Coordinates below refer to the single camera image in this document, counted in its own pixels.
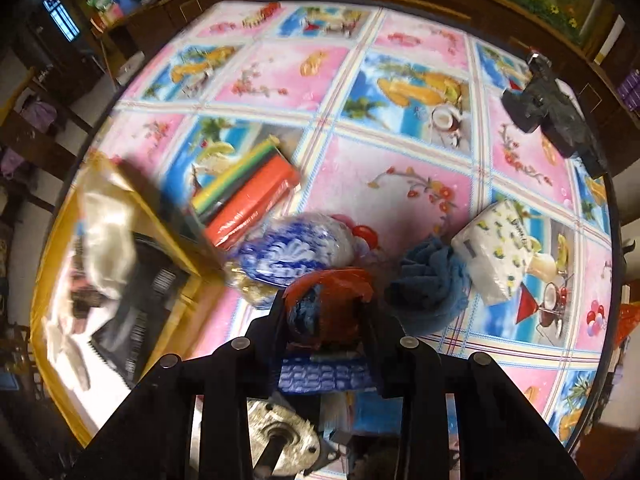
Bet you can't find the orange plastic bag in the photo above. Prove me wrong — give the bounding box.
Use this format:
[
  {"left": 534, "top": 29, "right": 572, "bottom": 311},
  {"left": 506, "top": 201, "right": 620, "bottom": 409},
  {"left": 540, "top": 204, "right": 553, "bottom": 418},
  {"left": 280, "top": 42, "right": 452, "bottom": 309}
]
[{"left": 282, "top": 267, "right": 376, "bottom": 356}]

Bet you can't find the black motor with beige wheel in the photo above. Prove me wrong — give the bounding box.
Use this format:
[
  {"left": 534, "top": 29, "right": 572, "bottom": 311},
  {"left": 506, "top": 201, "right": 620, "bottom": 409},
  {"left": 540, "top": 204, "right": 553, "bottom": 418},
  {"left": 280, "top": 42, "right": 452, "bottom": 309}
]
[{"left": 245, "top": 397, "right": 346, "bottom": 480}]

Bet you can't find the colourful sponge pack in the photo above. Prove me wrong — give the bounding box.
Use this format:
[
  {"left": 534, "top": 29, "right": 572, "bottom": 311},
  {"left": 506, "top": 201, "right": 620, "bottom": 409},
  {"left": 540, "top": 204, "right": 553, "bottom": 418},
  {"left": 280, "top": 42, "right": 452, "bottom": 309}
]
[{"left": 190, "top": 135, "right": 303, "bottom": 251}]

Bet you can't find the lemon print tissue pack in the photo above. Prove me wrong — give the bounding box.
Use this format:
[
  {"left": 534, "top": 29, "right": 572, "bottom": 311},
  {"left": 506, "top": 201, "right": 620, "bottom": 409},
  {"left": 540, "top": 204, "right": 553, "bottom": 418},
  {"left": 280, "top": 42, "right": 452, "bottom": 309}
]
[{"left": 450, "top": 199, "right": 536, "bottom": 307}]

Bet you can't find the blue towel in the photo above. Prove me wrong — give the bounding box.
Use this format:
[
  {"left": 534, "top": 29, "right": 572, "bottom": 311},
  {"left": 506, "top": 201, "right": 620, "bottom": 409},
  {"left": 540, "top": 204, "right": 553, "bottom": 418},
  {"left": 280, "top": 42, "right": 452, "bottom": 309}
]
[{"left": 385, "top": 235, "right": 471, "bottom": 333}]

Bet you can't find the barred window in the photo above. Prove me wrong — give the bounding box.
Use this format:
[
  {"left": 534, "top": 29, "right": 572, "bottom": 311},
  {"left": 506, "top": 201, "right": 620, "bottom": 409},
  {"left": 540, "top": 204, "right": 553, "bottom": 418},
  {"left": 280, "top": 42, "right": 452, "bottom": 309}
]
[{"left": 42, "top": 0, "right": 81, "bottom": 43}]

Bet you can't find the wooden chair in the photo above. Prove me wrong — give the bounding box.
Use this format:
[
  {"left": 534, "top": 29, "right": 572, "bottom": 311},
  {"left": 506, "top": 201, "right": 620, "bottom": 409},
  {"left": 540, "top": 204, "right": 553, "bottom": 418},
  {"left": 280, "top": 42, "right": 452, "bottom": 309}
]
[{"left": 0, "top": 67, "right": 96, "bottom": 211}]

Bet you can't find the yellow box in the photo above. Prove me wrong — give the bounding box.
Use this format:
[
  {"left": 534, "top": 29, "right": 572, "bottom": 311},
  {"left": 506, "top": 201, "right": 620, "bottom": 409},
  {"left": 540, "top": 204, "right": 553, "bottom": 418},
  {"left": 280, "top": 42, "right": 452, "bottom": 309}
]
[{"left": 30, "top": 152, "right": 226, "bottom": 448}]

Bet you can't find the black plastic bag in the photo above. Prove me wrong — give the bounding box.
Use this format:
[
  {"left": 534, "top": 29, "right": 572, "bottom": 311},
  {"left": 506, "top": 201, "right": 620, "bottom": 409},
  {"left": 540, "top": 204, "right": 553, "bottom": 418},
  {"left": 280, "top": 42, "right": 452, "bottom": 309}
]
[{"left": 87, "top": 240, "right": 191, "bottom": 391}]

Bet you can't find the white cloth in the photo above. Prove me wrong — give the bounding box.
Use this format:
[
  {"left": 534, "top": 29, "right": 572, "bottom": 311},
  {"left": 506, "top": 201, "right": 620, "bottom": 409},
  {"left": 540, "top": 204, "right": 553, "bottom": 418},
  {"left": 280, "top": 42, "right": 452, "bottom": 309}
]
[{"left": 77, "top": 180, "right": 138, "bottom": 306}]

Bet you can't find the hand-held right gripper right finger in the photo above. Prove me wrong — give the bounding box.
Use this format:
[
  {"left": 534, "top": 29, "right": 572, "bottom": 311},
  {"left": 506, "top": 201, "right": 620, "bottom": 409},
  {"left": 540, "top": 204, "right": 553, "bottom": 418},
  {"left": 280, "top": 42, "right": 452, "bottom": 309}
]
[{"left": 357, "top": 295, "right": 586, "bottom": 480}]

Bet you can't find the clear blue print plastic bag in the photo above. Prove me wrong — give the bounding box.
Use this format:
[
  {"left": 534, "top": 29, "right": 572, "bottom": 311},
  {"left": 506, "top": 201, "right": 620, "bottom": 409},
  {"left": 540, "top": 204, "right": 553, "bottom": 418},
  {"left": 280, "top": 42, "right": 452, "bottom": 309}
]
[{"left": 222, "top": 212, "right": 373, "bottom": 308}]

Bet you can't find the red plastic bag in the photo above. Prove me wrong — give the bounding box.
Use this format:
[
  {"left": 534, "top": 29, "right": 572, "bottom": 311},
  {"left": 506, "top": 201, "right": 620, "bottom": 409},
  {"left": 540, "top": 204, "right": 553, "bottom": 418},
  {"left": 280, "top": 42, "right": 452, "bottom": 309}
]
[{"left": 617, "top": 302, "right": 640, "bottom": 346}]

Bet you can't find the purple spray can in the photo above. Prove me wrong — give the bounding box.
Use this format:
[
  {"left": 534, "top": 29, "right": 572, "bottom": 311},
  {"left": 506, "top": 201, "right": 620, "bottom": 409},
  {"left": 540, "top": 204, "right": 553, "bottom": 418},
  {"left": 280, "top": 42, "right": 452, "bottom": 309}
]
[{"left": 617, "top": 70, "right": 640, "bottom": 111}]

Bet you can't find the black plastic device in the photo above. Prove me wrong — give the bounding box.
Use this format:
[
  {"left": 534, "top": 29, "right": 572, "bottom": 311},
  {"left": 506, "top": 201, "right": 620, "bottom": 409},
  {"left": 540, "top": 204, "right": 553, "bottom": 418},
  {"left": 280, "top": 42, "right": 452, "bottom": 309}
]
[{"left": 501, "top": 52, "right": 608, "bottom": 178}]

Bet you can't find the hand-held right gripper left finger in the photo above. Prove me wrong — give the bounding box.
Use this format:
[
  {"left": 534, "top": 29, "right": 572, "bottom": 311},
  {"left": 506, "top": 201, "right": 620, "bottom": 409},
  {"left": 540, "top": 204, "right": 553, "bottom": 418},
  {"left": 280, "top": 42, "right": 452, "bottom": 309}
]
[{"left": 65, "top": 287, "right": 301, "bottom": 480}]

